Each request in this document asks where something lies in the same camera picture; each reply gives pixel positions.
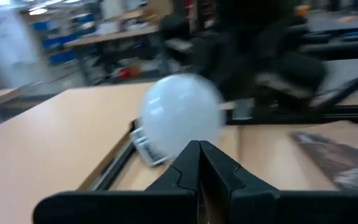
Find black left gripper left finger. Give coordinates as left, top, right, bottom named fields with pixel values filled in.
left=32, top=139, right=201, bottom=224

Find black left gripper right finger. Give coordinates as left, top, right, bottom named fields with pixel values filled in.
left=200, top=141, right=358, bottom=224

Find white lightbulb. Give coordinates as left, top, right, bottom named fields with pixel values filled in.
left=137, top=73, right=226, bottom=159

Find grey desk calculator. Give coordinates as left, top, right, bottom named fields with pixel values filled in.
left=129, top=126, right=170, bottom=167

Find Arcadia picture book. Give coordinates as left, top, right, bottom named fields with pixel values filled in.
left=289, top=130, right=358, bottom=191

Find light wooden desk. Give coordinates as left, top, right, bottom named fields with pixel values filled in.
left=0, top=82, right=155, bottom=224

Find wooden background table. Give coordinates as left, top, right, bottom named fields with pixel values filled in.
left=62, top=24, right=164, bottom=85

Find blue storage bins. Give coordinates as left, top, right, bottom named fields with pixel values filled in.
left=31, top=12, right=96, bottom=66

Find black aluminium rig frame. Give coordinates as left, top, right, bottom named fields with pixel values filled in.
left=88, top=62, right=358, bottom=191

